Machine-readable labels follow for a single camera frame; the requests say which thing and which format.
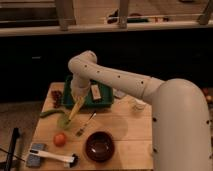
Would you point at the yellow banana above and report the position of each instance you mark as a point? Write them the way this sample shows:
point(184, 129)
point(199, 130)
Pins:
point(79, 103)

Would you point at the white dish brush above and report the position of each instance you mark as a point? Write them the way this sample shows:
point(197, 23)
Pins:
point(69, 160)

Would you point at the orange fruit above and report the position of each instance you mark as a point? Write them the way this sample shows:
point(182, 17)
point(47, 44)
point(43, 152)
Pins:
point(59, 139)

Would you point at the green plastic tray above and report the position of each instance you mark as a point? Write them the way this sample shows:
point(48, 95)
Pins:
point(106, 100)

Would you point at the red grape bunch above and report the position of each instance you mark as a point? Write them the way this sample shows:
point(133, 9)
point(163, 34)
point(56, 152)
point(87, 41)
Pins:
point(56, 96)

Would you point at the dark red bowl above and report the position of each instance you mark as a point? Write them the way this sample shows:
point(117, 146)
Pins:
point(99, 146)

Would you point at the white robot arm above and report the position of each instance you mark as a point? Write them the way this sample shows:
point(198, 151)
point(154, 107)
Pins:
point(181, 134)

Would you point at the wooden block in tray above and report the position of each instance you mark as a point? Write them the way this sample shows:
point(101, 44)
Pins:
point(96, 95)

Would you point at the green bean pod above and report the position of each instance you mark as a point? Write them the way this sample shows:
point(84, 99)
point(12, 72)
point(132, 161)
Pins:
point(50, 112)

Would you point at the green plastic cup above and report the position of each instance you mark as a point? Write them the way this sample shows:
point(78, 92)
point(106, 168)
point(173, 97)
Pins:
point(63, 121)

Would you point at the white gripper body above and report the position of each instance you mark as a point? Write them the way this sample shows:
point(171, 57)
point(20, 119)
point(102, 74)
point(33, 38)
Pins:
point(79, 93)

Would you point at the white plastic cup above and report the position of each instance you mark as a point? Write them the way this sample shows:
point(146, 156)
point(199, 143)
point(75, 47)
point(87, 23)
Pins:
point(139, 104)

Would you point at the black stand on floor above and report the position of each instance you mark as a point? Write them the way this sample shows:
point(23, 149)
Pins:
point(9, 159)

